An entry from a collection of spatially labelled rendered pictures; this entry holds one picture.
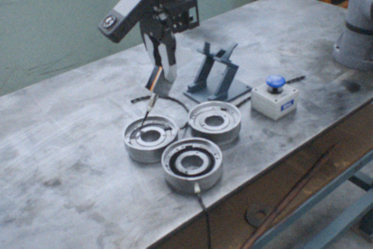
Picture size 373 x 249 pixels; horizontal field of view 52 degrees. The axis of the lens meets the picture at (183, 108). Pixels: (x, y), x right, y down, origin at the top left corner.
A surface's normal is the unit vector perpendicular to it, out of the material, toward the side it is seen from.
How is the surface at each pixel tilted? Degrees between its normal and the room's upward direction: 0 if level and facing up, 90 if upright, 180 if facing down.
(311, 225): 0
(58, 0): 90
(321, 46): 0
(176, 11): 90
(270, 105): 90
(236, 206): 0
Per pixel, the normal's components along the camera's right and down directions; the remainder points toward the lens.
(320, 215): -0.07, -0.81
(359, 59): -0.48, 0.26
